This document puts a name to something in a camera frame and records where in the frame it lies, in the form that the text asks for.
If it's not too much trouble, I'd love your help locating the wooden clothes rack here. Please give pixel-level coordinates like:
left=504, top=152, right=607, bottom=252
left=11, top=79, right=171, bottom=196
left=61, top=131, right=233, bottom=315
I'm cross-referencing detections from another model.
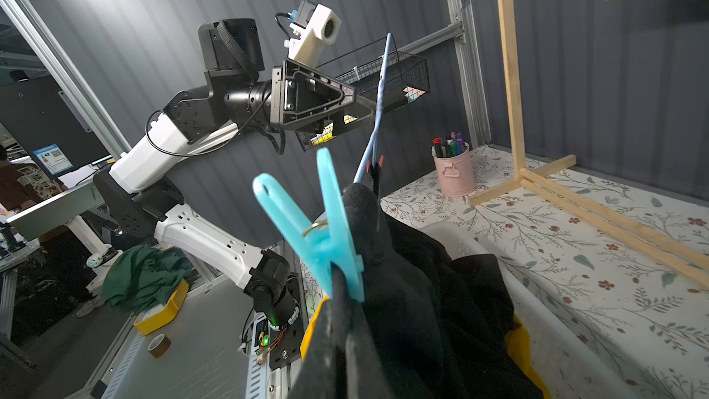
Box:
left=468, top=0, right=709, bottom=292

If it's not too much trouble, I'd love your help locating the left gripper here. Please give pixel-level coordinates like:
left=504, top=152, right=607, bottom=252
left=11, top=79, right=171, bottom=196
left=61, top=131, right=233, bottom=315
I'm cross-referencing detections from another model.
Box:
left=270, top=58, right=376, bottom=137

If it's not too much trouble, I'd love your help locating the pink pen cup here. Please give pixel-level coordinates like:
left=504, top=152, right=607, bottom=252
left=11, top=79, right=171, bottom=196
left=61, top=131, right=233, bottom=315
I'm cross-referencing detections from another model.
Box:
left=431, top=132, right=476, bottom=198

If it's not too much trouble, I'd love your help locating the yellow t-shirt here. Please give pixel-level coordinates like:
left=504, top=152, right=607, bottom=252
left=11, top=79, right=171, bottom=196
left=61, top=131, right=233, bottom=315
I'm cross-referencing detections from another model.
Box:
left=299, top=296, right=552, bottom=399

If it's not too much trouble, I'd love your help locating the green cloth on desk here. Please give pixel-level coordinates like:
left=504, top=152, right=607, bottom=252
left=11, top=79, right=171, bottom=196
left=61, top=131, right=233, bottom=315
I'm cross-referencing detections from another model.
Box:
left=101, top=245, right=193, bottom=313

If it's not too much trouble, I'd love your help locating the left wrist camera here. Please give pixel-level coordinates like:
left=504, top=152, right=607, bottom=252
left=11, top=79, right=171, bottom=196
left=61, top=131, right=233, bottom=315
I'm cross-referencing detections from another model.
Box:
left=274, top=0, right=343, bottom=67

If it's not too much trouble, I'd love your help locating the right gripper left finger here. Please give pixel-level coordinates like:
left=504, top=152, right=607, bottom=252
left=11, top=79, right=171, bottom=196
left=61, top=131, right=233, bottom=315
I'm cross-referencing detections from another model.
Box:
left=288, top=265, right=354, bottom=398

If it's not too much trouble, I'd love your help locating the black wire wall basket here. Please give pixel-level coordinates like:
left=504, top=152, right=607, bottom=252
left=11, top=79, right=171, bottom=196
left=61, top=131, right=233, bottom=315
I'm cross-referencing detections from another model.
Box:
left=295, top=49, right=432, bottom=151

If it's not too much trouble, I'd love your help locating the black t-shirt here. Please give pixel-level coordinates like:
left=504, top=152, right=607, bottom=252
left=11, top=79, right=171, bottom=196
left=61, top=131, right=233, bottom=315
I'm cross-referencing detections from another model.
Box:
left=343, top=184, right=543, bottom=398

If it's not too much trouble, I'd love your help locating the yellow box on desk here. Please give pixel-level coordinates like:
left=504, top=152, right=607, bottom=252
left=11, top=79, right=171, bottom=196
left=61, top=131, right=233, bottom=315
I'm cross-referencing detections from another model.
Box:
left=133, top=279, right=189, bottom=336

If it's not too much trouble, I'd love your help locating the yellow notepad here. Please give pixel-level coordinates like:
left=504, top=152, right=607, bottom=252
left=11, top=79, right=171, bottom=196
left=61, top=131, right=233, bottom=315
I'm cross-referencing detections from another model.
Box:
left=308, top=115, right=357, bottom=147

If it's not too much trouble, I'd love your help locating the red clothespin on black shirt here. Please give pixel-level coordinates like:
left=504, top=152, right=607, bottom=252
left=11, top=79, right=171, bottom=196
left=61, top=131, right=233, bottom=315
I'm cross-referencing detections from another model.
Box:
left=366, top=156, right=384, bottom=197

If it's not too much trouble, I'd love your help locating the white perforated laundry basket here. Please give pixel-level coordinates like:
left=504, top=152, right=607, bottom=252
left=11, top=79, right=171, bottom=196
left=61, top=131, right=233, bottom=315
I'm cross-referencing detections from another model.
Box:
left=418, top=219, right=644, bottom=399

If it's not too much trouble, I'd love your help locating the blue wire hanger black shirt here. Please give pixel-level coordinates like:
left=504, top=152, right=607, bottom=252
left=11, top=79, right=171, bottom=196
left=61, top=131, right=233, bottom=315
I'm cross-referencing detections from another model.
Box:
left=354, top=33, right=393, bottom=183

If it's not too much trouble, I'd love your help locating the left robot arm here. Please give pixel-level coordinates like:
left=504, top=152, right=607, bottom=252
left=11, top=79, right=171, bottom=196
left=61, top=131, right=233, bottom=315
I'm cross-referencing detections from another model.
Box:
left=93, top=5, right=359, bottom=300

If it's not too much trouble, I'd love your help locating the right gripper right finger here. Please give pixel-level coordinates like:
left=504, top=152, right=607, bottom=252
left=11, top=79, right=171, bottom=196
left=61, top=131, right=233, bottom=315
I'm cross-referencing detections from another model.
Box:
left=345, top=302, right=394, bottom=399

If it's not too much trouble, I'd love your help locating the teal clothespin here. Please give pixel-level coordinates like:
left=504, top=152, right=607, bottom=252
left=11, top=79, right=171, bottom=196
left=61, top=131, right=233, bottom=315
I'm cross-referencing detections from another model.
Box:
left=252, top=148, right=365, bottom=303

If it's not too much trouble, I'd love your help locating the brown tape roll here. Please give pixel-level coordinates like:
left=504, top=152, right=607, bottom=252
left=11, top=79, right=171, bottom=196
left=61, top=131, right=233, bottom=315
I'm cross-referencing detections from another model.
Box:
left=148, top=334, right=172, bottom=358

